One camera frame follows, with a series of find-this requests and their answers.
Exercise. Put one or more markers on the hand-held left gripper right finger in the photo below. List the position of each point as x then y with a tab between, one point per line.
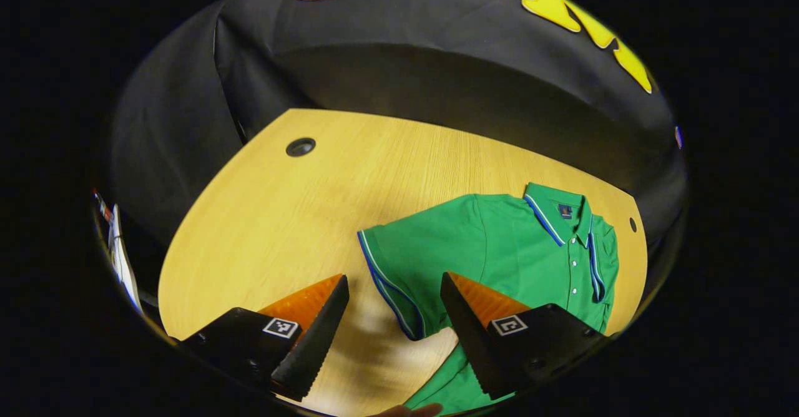
471	336

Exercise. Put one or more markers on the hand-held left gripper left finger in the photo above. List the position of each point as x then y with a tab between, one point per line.
318	336

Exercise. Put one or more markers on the green T-shirt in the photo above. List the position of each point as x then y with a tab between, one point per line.
499	242

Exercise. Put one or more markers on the black backdrop cloth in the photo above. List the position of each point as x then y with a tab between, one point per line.
437	61

